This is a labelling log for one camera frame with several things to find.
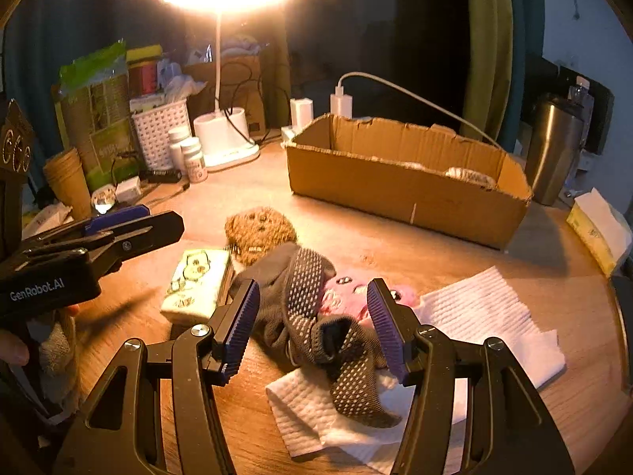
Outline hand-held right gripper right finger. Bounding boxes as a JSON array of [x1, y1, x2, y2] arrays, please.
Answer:
[[367, 278, 577, 475]]

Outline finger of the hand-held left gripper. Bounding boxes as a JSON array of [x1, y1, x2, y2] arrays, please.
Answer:
[[21, 204, 152, 255], [27, 210, 185, 278]]

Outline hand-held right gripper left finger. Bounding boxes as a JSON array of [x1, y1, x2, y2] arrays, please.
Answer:
[[52, 278, 261, 475]]

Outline grey dotted sock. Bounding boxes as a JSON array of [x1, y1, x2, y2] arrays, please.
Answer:
[[230, 243, 338, 357], [289, 314, 402, 429]]

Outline cardboard box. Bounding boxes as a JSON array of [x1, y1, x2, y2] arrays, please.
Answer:
[[283, 113, 534, 251]]

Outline person's left hand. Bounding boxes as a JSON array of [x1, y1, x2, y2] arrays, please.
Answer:
[[0, 331, 30, 368]]

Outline pink plush toy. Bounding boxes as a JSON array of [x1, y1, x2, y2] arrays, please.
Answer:
[[316, 272, 426, 330]]

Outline black flashlight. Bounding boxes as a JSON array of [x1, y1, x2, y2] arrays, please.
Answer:
[[140, 169, 183, 184]]

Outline stack of paper cups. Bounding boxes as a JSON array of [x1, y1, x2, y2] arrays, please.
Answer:
[[43, 147, 93, 221]]

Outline beige knit cloth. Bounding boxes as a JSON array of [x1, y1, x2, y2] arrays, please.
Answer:
[[38, 319, 81, 407]]

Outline white pill bottle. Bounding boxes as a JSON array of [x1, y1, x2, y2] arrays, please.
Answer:
[[179, 137, 207, 184], [167, 126, 193, 169]]

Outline brown plush toy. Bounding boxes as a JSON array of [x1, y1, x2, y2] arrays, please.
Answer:
[[225, 208, 298, 265]]

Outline white lattice basket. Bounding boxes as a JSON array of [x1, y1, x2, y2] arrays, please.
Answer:
[[131, 98, 191, 171]]

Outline green printed bag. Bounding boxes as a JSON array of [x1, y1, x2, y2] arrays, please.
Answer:
[[52, 40, 144, 191]]

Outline white desk lamp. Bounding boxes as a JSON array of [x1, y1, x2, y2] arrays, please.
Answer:
[[151, 0, 298, 168]]

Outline yellow red package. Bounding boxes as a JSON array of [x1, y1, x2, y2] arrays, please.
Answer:
[[126, 44, 164, 97]]

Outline brown paper bag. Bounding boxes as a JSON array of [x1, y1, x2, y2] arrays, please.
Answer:
[[185, 54, 268, 132]]

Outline white cloth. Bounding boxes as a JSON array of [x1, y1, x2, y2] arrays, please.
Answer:
[[445, 165, 496, 190]]

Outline white power adapter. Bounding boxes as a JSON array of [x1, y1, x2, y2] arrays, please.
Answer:
[[290, 98, 315, 132]]

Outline pastel plush toy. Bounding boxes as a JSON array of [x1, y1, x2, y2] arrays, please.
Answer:
[[218, 34, 263, 58]]

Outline teal curtain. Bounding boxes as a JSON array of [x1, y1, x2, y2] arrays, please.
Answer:
[[5, 0, 199, 124], [504, 0, 545, 144]]

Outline yellow curtain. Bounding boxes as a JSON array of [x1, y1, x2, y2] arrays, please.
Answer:
[[462, 0, 512, 139], [262, 10, 294, 124]]

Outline yellow tissue pack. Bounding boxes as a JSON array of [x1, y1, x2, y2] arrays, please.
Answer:
[[566, 188, 633, 278]]

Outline white charger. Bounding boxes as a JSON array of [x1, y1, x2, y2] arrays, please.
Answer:
[[330, 86, 353, 120]]

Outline stainless steel tumbler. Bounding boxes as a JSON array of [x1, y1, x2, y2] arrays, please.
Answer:
[[524, 93, 587, 207]]

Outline dark glass window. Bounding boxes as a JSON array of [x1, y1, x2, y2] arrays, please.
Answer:
[[287, 0, 468, 124]]

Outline clear water bottle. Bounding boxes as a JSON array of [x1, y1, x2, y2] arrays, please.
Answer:
[[569, 75, 594, 124]]

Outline black monitor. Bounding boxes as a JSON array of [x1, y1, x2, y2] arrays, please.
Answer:
[[544, 57, 615, 155]]

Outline black cable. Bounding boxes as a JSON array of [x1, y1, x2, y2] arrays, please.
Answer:
[[220, 66, 272, 145]]

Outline white charging cable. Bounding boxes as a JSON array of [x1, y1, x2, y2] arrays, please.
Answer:
[[337, 72, 502, 149]]

